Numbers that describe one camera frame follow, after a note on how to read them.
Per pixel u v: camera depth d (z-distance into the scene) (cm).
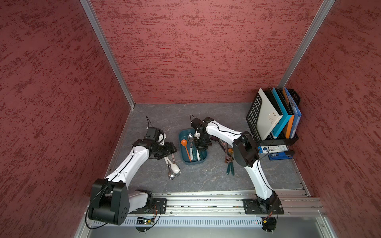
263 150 94
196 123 81
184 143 97
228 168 87
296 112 79
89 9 72
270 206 64
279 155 90
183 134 97
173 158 90
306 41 83
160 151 71
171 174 85
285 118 77
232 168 87
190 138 97
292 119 79
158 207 75
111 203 40
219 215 73
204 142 82
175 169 85
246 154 58
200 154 92
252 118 103
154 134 68
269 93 86
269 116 81
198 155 92
